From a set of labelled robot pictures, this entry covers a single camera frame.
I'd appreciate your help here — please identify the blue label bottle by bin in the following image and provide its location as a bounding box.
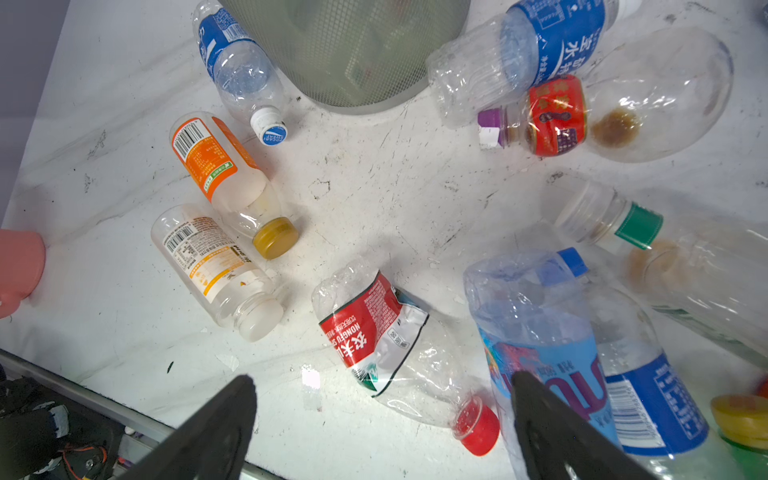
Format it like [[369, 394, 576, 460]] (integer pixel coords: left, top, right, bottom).
[[192, 1, 289, 146]]

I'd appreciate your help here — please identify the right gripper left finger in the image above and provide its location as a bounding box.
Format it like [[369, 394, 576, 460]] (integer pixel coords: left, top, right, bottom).
[[122, 375, 257, 480]]

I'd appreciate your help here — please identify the red label bottle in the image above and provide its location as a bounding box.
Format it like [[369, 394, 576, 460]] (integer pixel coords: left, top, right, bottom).
[[311, 258, 501, 457]]

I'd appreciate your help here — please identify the orange label bottle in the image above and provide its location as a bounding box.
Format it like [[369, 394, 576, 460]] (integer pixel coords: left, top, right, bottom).
[[169, 111, 299, 260]]

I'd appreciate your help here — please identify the blue label bottle near bin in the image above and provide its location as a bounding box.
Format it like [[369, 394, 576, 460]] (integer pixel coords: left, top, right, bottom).
[[426, 0, 642, 129]]

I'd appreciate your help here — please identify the small blue label bottle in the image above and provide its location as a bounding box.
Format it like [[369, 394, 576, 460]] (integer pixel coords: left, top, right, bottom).
[[559, 248, 709, 479]]

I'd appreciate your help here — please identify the purple label large bottle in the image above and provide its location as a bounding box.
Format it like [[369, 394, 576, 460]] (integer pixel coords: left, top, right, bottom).
[[463, 251, 620, 479]]

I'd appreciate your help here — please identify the grey mesh waste bin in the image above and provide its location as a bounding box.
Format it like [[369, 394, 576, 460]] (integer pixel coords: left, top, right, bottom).
[[223, 0, 471, 115]]

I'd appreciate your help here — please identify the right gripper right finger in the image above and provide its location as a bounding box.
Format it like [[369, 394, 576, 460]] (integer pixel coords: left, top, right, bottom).
[[512, 371, 653, 479]]

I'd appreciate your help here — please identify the pink watering can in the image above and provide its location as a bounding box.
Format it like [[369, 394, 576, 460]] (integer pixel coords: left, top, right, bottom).
[[1, 229, 46, 319]]

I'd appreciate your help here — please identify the green soda bottle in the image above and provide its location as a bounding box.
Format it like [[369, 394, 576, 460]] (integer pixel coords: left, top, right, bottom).
[[710, 395, 767, 480]]

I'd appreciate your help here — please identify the yellow label clear bottle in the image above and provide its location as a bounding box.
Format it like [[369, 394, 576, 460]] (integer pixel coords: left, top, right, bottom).
[[151, 204, 284, 342]]

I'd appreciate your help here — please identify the clear bottle green ring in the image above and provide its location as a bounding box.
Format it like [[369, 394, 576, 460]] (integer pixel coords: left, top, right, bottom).
[[542, 173, 768, 367]]

